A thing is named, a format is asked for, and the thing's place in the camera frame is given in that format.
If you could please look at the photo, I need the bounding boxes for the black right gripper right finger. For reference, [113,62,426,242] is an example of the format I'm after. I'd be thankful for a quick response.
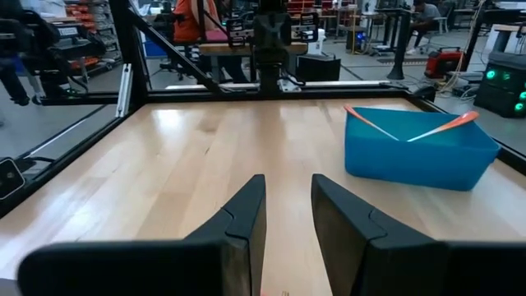
[311,173,526,296]

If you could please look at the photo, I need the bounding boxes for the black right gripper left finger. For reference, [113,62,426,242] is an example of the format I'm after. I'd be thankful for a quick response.
[18,174,267,296]

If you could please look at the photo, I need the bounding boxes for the silver fork orange handle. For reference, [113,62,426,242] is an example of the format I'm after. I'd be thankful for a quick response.
[406,109,481,143]
[343,103,400,142]

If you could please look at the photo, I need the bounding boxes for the wooden background table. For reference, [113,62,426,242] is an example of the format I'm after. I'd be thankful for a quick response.
[199,40,309,58]

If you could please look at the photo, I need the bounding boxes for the black case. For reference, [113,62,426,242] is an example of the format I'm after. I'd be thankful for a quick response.
[295,53,342,82]

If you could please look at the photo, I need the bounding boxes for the person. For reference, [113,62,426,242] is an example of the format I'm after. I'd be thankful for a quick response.
[405,0,444,55]
[162,0,250,83]
[0,0,30,107]

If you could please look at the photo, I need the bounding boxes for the blue plastic bin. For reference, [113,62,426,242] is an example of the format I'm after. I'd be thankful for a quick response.
[344,105,502,192]

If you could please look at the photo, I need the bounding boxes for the red tool case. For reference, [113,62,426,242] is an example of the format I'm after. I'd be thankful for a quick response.
[424,46,465,80]

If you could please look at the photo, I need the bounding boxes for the orange bin shelf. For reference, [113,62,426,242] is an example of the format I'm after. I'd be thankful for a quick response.
[65,2,122,71]

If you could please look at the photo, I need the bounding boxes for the black background robot rig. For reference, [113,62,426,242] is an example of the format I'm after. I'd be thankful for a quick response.
[20,10,108,99]

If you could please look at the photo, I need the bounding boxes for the black computer tower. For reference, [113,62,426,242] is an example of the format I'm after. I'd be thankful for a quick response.
[473,51,526,119]

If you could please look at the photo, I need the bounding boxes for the black pedestal table leg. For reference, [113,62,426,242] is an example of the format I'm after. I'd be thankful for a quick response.
[385,7,413,81]

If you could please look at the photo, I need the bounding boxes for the black metal rig frame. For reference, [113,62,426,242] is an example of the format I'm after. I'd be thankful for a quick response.
[0,0,526,219]

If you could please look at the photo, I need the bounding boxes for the silver aluminium bracket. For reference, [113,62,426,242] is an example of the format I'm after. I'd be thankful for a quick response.
[115,62,133,119]

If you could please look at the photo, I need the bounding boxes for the black table-level camera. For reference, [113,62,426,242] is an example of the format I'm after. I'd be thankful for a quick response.
[0,157,26,201]

